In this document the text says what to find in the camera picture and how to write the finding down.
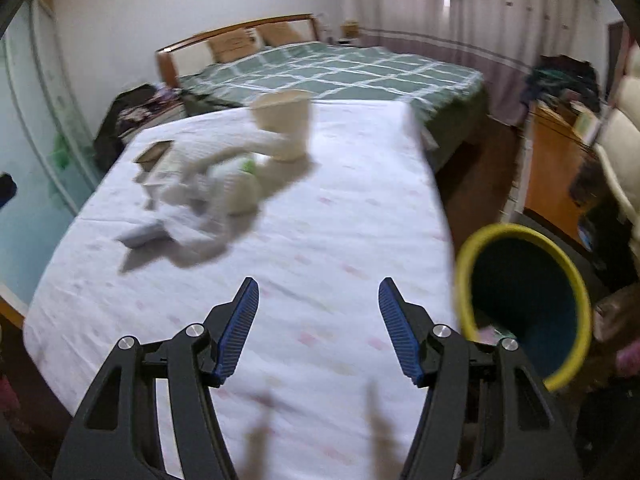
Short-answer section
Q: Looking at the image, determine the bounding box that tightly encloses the white foam tube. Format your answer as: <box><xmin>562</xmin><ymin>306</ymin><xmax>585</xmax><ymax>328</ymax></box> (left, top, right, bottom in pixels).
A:
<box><xmin>175</xmin><ymin>132</ymin><xmax>286</xmax><ymax>186</ymax></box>

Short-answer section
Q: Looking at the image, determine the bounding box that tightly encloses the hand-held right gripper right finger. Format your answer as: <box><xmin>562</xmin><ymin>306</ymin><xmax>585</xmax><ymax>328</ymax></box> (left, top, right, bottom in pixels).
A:
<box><xmin>377</xmin><ymin>276</ymin><xmax>586</xmax><ymax>480</ymax></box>

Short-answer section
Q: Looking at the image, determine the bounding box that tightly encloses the green plaid duvet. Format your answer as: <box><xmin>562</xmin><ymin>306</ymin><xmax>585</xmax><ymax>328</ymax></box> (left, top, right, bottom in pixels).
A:
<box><xmin>180</xmin><ymin>41</ymin><xmax>483</xmax><ymax>126</ymax></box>

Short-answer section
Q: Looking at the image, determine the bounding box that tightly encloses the white dotted tablecloth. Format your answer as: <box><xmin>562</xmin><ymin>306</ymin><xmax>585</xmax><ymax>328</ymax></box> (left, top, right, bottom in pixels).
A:
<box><xmin>22</xmin><ymin>100</ymin><xmax>461</xmax><ymax>480</ymax></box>

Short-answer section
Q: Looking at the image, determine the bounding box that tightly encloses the dark green bed base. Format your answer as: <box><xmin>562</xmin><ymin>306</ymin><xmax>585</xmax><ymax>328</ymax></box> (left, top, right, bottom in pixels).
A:
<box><xmin>415</xmin><ymin>85</ymin><xmax>491</xmax><ymax>171</ymax></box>

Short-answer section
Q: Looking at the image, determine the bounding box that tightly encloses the dotted paper cup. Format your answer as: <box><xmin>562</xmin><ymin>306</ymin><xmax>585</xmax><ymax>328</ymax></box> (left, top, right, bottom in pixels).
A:
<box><xmin>250</xmin><ymin>89</ymin><xmax>315</xmax><ymax>163</ymax></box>

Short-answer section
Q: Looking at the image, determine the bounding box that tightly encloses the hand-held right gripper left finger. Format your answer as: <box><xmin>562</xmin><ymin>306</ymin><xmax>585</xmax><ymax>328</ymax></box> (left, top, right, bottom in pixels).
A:
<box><xmin>52</xmin><ymin>276</ymin><xmax>261</xmax><ymax>480</ymax></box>

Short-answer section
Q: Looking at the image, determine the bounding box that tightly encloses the pile of clothes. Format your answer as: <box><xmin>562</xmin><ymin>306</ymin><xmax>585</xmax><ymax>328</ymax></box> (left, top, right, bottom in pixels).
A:
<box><xmin>530</xmin><ymin>55</ymin><xmax>601</xmax><ymax>111</ymax></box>

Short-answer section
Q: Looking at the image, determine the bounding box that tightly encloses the wooden cabinet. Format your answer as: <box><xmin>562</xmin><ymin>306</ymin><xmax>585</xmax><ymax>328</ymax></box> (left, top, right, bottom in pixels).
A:
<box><xmin>522</xmin><ymin>100</ymin><xmax>601</xmax><ymax>246</ymax></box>

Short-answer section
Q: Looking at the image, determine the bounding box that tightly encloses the dark bin with yellow rim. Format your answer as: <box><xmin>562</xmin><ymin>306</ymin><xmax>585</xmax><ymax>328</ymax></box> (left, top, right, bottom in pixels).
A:
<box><xmin>454</xmin><ymin>223</ymin><xmax>593</xmax><ymax>393</ymax></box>

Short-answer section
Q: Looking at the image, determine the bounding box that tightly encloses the pink white curtain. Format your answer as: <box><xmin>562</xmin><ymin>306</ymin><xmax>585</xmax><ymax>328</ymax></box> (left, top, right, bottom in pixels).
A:
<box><xmin>345</xmin><ymin>0</ymin><xmax>451</xmax><ymax>56</ymax></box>
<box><xmin>445</xmin><ymin>0</ymin><xmax>621</xmax><ymax>126</ymax></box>

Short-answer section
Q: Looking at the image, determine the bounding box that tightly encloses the wooden bed headboard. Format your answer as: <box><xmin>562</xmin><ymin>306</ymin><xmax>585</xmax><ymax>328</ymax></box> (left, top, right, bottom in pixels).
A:
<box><xmin>156</xmin><ymin>13</ymin><xmax>326</xmax><ymax>91</ymax></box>

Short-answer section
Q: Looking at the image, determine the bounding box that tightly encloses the white nightstand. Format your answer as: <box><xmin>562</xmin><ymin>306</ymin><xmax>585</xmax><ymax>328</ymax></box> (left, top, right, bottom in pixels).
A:
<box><xmin>117</xmin><ymin>100</ymin><xmax>186</xmax><ymax>141</ymax></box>

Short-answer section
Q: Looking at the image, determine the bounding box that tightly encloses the ribbed white foam net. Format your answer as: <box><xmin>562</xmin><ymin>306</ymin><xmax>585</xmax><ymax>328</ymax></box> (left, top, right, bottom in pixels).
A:
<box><xmin>150</xmin><ymin>180</ymin><xmax>261</xmax><ymax>268</ymax></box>

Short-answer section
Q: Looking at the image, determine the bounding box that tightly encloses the nightstand with clothes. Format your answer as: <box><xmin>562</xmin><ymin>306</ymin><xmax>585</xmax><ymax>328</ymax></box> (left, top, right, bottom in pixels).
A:
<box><xmin>94</xmin><ymin>84</ymin><xmax>161</xmax><ymax>173</ymax></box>

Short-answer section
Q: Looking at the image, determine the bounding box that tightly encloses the wardrobe sliding door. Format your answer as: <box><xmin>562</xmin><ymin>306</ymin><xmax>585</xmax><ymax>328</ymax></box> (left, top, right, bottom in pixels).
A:
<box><xmin>0</xmin><ymin>0</ymin><xmax>101</xmax><ymax>321</ymax></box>

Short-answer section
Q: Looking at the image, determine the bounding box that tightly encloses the brown pillow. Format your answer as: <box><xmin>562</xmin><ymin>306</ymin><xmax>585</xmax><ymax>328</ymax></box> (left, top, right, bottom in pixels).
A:
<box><xmin>257</xmin><ymin>22</ymin><xmax>303</xmax><ymax>46</ymax></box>
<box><xmin>207</xmin><ymin>30</ymin><xmax>256</xmax><ymax>63</ymax></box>

